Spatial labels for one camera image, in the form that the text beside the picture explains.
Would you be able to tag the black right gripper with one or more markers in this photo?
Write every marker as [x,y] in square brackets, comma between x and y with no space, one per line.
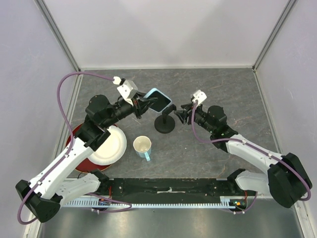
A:
[184,114]

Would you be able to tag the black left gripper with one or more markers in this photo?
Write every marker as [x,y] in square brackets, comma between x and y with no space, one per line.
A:
[140,106]

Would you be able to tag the phone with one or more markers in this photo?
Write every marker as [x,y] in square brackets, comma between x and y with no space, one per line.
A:
[162,101]

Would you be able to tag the black phone stand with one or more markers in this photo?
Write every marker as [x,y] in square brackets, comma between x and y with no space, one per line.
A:
[165,123]

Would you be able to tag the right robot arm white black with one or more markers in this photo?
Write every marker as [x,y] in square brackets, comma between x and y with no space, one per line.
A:
[282,176]

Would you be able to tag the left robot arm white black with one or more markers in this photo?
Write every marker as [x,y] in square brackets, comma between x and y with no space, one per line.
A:
[44,194]

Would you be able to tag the light blue mug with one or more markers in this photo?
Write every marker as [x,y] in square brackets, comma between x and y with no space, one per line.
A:
[143,147]

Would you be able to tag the white paper plate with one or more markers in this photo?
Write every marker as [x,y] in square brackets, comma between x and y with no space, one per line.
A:
[112,149]

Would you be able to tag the red round plate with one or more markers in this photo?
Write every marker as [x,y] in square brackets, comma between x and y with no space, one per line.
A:
[86,165]

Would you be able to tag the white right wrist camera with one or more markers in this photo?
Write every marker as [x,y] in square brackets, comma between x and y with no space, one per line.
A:
[198,97]

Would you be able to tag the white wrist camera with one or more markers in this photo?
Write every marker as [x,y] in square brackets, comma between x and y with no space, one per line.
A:
[126,88]
[198,97]

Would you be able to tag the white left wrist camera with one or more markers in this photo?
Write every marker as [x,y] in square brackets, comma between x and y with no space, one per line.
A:
[126,88]

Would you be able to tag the light blue cable duct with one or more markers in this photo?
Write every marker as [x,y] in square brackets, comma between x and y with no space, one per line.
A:
[98,203]

